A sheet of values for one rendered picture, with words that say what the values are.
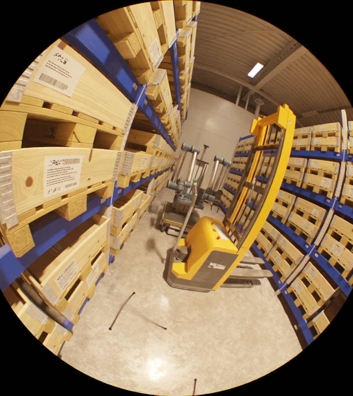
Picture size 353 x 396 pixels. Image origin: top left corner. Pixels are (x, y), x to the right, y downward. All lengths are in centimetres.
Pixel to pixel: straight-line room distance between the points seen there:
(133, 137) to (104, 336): 260
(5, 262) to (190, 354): 162
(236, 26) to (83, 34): 660
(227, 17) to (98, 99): 642
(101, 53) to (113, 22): 21
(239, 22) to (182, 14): 529
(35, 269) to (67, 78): 91
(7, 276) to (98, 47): 97
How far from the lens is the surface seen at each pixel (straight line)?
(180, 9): 171
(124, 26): 85
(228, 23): 687
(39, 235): 68
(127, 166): 119
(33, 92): 47
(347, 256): 256
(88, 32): 71
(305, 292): 276
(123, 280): 184
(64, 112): 53
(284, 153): 158
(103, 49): 76
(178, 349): 166
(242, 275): 219
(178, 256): 190
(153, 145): 202
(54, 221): 72
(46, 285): 76
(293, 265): 289
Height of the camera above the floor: 157
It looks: 16 degrees down
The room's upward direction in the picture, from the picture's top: 19 degrees clockwise
